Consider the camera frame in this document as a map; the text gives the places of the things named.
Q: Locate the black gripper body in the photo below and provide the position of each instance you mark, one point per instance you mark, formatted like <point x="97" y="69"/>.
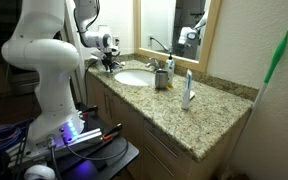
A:
<point x="109" y="58"/>

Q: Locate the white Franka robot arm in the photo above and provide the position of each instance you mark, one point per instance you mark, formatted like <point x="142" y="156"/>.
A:
<point x="40" y="56"/>

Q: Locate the white sink basin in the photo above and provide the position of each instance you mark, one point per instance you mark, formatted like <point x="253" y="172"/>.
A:
<point x="132" y="77"/>

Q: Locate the chrome faucet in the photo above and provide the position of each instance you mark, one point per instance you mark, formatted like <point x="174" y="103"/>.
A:
<point x="153" y="63"/>

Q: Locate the black orange clamp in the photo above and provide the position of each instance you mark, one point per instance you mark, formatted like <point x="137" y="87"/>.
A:
<point x="112" y="131"/>
<point x="90" y="109"/>

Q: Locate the grey metal cup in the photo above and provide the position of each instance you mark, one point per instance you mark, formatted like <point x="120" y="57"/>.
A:
<point x="161" y="80"/>

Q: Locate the white soap pump bottle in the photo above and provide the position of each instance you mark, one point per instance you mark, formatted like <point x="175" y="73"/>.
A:
<point x="170" y="70"/>

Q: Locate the wooden framed mirror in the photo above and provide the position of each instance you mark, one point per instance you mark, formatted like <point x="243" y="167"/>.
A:
<point x="157" y="20"/>

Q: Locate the small white soap bar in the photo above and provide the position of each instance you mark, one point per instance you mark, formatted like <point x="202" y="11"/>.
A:
<point x="192" y="95"/>

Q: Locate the black robot cart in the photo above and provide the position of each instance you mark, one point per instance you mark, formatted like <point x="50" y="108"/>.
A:
<point x="117" y="156"/>

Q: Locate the wooden vanity cabinet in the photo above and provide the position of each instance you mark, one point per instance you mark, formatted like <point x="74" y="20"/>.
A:
<point x="157" y="146"/>

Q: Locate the white round device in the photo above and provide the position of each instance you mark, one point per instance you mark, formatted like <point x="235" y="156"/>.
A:
<point x="39" y="173"/>

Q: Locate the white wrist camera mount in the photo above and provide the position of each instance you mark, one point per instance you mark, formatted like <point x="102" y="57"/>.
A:
<point x="97" y="53"/>

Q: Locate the white wall outlet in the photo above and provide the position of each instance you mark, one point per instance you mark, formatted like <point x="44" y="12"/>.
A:
<point x="116" y="40"/>

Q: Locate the white door frame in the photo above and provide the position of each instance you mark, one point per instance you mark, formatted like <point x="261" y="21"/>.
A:
<point x="71" y="80"/>

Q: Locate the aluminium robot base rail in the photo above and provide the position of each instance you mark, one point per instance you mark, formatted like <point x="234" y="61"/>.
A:
<point x="87" y="136"/>

